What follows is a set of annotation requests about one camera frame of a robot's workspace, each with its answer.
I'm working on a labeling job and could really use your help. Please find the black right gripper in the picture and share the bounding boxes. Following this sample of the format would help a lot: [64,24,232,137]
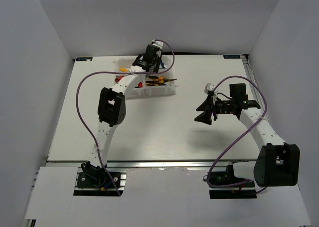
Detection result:
[194,95,234,125]

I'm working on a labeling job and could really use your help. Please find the blue wire cutters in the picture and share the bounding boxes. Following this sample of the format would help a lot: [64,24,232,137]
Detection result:
[160,59,166,69]

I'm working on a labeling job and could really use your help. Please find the yellow handle screwdriver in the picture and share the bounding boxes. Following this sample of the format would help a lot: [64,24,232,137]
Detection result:
[119,68,129,72]

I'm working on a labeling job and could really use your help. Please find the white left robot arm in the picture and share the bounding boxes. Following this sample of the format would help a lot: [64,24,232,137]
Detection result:
[81,40,164,187]

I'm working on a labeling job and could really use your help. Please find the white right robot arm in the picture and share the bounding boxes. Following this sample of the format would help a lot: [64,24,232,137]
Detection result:
[195,83,300,187]

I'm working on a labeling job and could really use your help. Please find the white compartment tray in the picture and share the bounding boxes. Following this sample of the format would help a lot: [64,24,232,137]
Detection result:
[114,57,176,99]

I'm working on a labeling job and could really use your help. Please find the blue sticker right corner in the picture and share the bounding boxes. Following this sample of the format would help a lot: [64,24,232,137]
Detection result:
[223,55,241,59]

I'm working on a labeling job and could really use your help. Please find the blue sticker corner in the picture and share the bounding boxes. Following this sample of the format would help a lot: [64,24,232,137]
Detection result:
[75,57,93,61]
[223,55,241,59]

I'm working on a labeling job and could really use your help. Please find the blue sticker left corner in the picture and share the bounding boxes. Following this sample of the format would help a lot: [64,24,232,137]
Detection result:
[75,57,93,61]

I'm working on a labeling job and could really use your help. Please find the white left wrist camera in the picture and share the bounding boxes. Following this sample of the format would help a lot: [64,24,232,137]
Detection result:
[152,39,164,51]

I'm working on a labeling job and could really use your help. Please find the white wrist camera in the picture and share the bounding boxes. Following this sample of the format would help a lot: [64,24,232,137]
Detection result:
[204,83,217,105]
[152,39,164,51]

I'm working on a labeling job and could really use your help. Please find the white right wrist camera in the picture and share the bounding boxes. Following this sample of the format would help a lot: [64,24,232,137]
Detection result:
[204,83,217,105]

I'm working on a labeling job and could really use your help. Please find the aluminium rail front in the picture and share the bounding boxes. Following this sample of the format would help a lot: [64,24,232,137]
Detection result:
[46,159,257,170]

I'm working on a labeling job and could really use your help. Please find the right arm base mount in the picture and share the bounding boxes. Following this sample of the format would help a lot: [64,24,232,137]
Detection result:
[209,164,257,200]

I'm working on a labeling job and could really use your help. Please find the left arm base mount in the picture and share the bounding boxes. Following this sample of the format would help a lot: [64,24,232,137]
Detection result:
[73,162,126,197]

